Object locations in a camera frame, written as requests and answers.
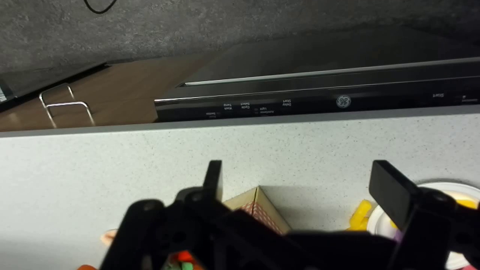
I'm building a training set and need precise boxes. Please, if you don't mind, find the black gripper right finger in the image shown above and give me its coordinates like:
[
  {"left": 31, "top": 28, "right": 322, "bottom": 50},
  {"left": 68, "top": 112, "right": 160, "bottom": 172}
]
[{"left": 370, "top": 161, "right": 421, "bottom": 230}]

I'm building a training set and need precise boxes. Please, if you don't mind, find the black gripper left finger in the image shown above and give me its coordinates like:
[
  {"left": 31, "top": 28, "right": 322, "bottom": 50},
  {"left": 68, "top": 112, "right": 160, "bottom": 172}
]
[{"left": 203, "top": 161, "right": 223, "bottom": 202}]

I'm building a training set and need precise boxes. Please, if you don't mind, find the white paper plate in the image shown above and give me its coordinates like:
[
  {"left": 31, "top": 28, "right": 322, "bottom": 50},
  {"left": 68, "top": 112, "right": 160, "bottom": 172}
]
[{"left": 367, "top": 182, "right": 480, "bottom": 270}]

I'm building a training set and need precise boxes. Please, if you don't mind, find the checkered toy food basket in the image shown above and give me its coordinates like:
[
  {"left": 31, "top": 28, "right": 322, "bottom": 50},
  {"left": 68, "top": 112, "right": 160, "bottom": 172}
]
[{"left": 226, "top": 187, "right": 292, "bottom": 235}]

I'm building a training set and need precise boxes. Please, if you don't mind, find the black GE dishwasher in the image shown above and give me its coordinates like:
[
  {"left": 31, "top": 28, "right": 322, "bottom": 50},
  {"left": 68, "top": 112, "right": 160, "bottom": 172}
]
[{"left": 155, "top": 29, "right": 480, "bottom": 122}]

